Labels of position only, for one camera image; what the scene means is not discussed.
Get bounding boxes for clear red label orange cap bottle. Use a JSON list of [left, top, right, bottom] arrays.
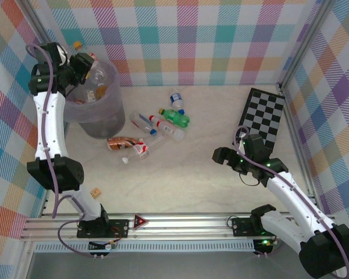
[[72, 41, 99, 63]]

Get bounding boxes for clear bottle with blue cap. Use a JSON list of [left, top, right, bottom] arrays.
[[130, 112, 158, 137]]

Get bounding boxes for brown coffee drink bottle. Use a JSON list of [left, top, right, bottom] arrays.
[[106, 136, 146, 152]]

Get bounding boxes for clear red label white cap bottle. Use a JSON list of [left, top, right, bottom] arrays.
[[121, 136, 165, 165]]

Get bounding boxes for translucent purple waste bin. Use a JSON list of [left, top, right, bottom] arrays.
[[62, 59, 126, 139]]

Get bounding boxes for black and grey checkerboard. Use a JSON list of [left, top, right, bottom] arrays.
[[238, 87, 286, 152]]

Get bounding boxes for green plastic bottle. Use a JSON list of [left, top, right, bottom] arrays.
[[158, 108, 191, 128]]

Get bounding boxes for white bottle with red cap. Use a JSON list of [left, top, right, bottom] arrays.
[[149, 115, 186, 142]]

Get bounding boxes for small blue label bottle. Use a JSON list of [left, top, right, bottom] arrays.
[[169, 92, 184, 108]]

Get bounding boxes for small green circuit board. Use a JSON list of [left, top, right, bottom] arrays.
[[88, 240, 117, 252], [253, 238, 273, 249]]

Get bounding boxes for red triangle warning sticker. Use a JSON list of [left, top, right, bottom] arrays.
[[133, 214, 148, 230]]

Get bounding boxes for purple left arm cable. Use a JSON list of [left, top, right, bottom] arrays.
[[25, 43, 101, 259]]

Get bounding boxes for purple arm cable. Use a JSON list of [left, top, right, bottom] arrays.
[[234, 126, 349, 277], [25, 43, 101, 259]]

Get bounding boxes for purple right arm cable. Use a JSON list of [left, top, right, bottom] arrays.
[[234, 126, 349, 277]]

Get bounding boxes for aluminium frame side rail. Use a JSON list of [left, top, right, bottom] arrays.
[[280, 86, 318, 204]]

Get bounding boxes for aluminium frame post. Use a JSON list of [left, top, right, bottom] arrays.
[[22, 0, 62, 66], [277, 0, 335, 91]]

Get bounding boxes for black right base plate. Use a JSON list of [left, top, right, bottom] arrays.
[[232, 218, 268, 237]]

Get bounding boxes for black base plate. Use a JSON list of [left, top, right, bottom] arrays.
[[77, 218, 131, 239], [232, 218, 268, 237]]

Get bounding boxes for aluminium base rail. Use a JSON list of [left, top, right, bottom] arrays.
[[20, 213, 338, 241]]

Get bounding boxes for white slotted cable duct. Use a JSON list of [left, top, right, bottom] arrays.
[[34, 242, 255, 253]]

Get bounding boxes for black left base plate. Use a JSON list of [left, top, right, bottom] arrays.
[[77, 218, 131, 239]]

